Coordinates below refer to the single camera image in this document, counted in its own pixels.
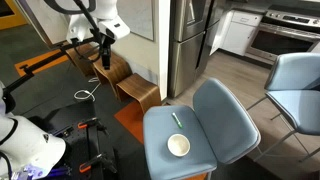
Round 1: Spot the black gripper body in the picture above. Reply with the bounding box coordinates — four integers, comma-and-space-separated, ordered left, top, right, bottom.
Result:
99, 30, 116, 60

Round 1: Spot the green and white marker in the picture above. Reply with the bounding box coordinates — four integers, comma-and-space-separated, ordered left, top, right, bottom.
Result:
171, 112, 183, 129

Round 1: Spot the white bowl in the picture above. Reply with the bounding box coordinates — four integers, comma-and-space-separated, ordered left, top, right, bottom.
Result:
166, 133, 191, 158

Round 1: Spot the curved wooden stool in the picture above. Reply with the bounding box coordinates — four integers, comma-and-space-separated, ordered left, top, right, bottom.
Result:
92, 54, 133, 98
115, 73, 163, 115
65, 43, 98, 77

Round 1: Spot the black metal pole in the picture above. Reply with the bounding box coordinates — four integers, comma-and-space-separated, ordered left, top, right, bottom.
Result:
0, 36, 101, 96

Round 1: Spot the stainless steel refrigerator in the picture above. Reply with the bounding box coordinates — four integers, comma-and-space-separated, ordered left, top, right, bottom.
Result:
167, 0, 228, 98

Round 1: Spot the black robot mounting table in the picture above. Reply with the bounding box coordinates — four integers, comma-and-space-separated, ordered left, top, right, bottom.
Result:
28, 99, 118, 180

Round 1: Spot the blue chair with thin legs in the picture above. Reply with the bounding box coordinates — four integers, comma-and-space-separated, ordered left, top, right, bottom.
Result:
143, 77, 262, 180
246, 52, 320, 164

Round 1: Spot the white kitchen cabinet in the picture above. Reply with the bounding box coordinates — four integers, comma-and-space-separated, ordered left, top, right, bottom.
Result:
209, 9, 264, 57

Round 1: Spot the stainless steel oven range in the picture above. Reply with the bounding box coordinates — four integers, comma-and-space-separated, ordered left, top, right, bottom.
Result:
245, 3, 320, 65

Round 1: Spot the white cable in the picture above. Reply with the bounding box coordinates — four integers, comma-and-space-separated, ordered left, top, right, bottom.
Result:
73, 76, 102, 103

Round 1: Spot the whiteboard on wall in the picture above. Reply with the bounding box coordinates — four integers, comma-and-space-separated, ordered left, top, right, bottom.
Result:
116, 0, 156, 42

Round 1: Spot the orange handled black clamp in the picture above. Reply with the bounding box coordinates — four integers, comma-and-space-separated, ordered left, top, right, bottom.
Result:
77, 116, 110, 136
78, 152, 118, 175

